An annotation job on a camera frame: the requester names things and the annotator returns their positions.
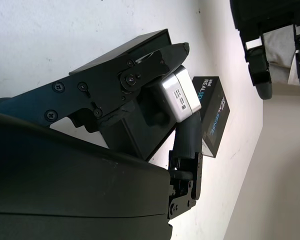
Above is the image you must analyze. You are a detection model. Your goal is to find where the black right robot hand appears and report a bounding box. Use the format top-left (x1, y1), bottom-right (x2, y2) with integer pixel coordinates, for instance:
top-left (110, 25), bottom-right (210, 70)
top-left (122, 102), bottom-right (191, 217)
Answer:
top-left (0, 42), bottom-right (203, 240)

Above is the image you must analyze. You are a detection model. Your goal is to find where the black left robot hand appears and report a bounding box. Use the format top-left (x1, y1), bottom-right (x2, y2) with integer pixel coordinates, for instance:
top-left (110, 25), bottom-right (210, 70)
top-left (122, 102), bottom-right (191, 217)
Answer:
top-left (229, 0), bottom-right (300, 101)

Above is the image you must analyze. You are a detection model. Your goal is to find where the black box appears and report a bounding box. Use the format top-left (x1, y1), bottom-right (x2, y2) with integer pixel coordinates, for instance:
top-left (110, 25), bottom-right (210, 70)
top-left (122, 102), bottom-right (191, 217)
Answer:
top-left (68, 28), bottom-right (183, 162)

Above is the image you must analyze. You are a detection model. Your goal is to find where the small silver cube camera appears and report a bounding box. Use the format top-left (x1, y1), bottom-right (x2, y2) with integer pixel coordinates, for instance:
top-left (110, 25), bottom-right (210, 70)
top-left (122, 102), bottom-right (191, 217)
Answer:
top-left (159, 65), bottom-right (203, 123)

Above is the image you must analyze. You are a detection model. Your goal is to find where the black RealSense box lid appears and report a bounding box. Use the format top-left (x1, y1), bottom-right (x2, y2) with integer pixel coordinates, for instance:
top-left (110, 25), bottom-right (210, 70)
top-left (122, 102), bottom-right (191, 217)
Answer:
top-left (191, 76), bottom-right (231, 159)

